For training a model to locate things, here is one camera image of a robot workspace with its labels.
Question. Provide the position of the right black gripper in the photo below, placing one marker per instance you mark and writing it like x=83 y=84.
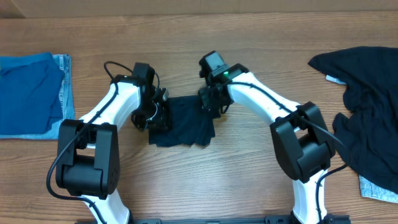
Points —
x=206 y=101

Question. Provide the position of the folded blue t-shirt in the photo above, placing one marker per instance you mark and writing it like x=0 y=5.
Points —
x=30 y=87

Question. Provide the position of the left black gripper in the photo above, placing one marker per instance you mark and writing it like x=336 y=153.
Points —
x=162 y=115

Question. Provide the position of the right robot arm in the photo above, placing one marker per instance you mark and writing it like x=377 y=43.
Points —
x=302 y=144

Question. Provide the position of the folded light blue jeans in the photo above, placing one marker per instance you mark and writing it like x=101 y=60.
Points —
x=64 y=62

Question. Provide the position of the dark navy t-shirt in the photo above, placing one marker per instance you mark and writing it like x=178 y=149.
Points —
x=191 y=124

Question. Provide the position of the light denim garment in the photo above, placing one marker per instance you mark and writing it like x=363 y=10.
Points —
x=373 y=191

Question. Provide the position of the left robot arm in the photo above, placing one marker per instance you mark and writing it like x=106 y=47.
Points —
x=87 y=166

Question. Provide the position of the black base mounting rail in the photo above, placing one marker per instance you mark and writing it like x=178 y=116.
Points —
x=271 y=219

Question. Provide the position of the dark navy garment pile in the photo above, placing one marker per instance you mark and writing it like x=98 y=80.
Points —
x=369 y=135

